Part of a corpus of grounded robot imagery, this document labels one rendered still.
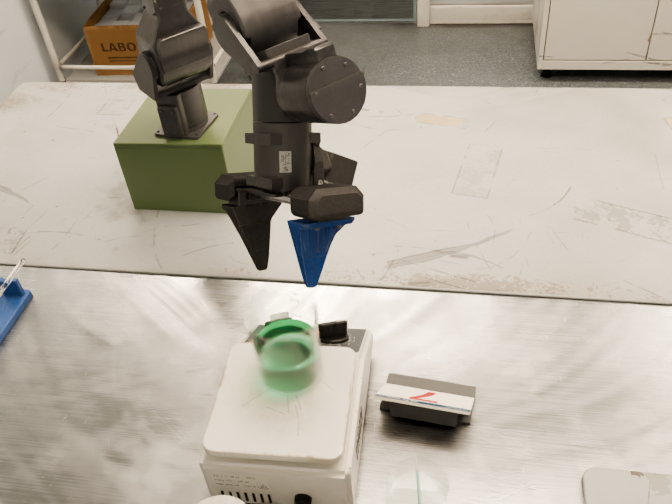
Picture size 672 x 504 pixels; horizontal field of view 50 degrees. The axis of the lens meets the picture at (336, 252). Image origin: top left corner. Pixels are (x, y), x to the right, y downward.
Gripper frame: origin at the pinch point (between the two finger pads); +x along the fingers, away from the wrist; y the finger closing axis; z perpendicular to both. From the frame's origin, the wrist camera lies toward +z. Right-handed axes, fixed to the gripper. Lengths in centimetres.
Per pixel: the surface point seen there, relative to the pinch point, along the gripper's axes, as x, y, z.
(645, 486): 18.8, -30.2, 17.3
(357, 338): 9.5, -5.3, 5.1
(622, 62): -28, 107, 228
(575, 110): -12, 8, 59
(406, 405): 14.4, -12.3, 5.6
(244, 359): 9.2, -4.2, -7.4
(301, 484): 17.4, -13.8, -7.6
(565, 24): -42, 119, 206
